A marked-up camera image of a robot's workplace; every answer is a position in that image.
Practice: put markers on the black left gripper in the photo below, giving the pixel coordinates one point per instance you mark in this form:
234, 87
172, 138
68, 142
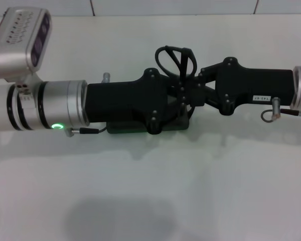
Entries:
120, 101

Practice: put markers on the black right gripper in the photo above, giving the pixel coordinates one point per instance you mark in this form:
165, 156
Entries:
261, 85

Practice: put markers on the black round-lens glasses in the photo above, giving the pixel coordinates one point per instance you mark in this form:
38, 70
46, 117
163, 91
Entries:
183, 62

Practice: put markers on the green glasses case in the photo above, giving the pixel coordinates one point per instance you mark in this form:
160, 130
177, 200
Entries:
130, 126

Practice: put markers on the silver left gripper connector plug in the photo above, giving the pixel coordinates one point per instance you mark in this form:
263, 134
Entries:
106, 76

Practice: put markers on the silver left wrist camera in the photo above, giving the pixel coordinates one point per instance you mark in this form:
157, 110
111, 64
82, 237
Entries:
12, 55

